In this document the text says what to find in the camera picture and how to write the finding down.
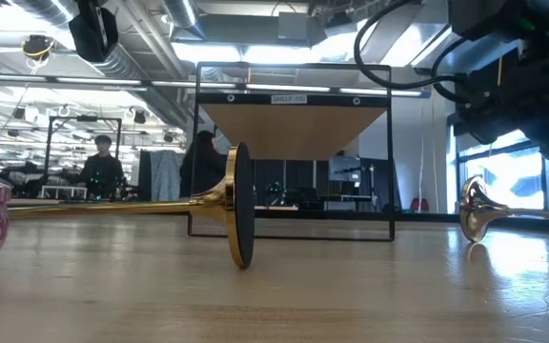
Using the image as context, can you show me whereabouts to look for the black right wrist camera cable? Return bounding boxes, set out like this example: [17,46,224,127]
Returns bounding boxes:
[353,0,471,104]

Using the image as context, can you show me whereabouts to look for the black aluminium table frame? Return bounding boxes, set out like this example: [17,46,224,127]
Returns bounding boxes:
[254,209,549,234]

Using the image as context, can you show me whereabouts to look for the gold candlestick holder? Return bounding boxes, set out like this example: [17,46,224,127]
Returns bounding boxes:
[458,174,549,244]
[7,141,256,271]

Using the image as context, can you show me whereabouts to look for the person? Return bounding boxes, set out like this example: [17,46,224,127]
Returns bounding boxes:
[78,134,126,200]
[178,130,229,199]

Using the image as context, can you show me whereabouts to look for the grey fabric partition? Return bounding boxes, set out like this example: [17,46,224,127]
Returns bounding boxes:
[137,150,186,202]

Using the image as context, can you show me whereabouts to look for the black background station frame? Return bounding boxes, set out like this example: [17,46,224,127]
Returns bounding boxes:
[44,115,123,192]

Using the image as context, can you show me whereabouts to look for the dark background monitor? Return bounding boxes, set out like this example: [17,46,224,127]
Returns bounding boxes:
[328,155,363,184]

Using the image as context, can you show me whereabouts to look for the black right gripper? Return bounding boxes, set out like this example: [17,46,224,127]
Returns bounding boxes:
[454,41,549,207]

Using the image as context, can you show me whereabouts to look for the wooden shelf with black frame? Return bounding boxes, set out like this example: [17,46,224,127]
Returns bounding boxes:
[187,60,397,243]

